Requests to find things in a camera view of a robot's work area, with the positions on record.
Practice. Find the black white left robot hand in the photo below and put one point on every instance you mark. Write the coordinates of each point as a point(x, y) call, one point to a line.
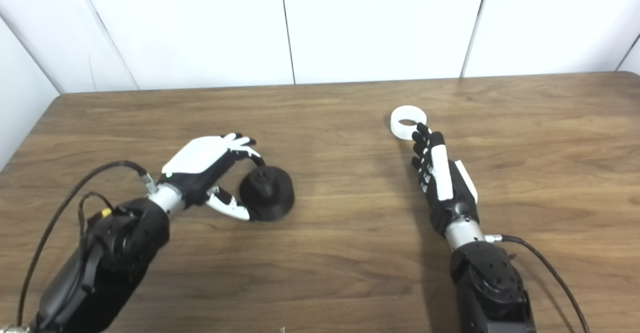
point(197, 155)

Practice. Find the round black plastic part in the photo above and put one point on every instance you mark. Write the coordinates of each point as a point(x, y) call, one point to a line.
point(275, 198)

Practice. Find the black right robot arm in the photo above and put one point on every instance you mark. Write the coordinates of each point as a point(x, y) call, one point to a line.
point(490, 288)

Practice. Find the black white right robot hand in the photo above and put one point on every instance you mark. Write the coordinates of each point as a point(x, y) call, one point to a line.
point(442, 173)

